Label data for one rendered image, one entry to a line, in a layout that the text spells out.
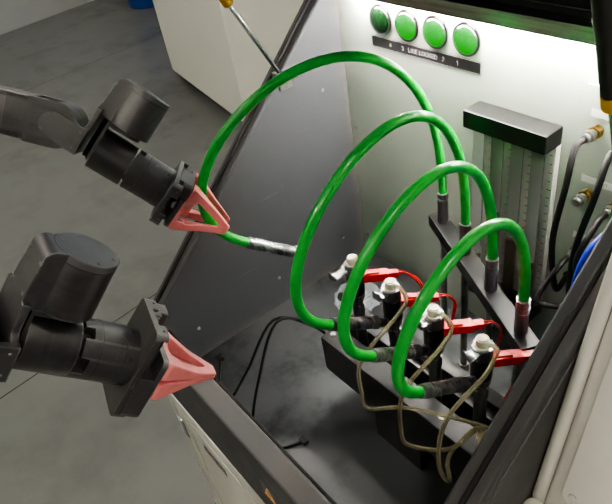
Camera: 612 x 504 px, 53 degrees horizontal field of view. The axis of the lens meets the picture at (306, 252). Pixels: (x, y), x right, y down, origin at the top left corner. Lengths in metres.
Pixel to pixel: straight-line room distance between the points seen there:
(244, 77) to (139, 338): 3.23
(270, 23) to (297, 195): 2.60
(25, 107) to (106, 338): 0.36
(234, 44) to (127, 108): 2.88
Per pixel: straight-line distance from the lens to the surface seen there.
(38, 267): 0.54
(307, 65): 0.82
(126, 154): 0.84
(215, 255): 1.18
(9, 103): 0.86
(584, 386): 0.76
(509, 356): 0.83
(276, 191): 1.20
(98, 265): 0.54
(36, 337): 0.58
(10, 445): 2.54
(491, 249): 0.88
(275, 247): 0.93
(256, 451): 0.97
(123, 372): 0.61
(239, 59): 3.73
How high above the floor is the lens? 1.73
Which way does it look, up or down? 38 degrees down
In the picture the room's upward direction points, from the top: 11 degrees counter-clockwise
